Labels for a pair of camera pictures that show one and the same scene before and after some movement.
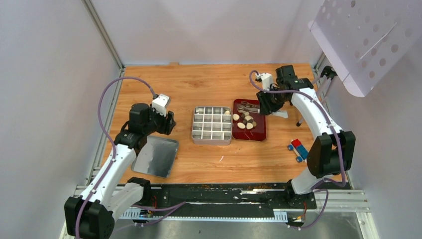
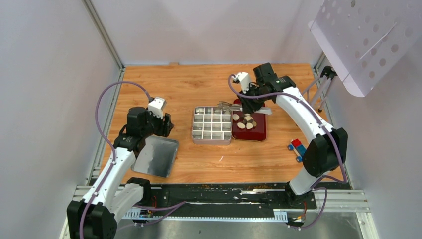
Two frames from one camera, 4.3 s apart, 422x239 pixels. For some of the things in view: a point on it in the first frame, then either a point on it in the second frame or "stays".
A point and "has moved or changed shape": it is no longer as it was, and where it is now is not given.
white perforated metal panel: x=364 y=39 stays
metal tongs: x=245 y=106 has moved or changed shape
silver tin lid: x=157 y=157 stays
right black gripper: x=266 y=107 to x=248 y=105
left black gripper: x=166 y=127 stays
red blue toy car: x=299 y=150 stays
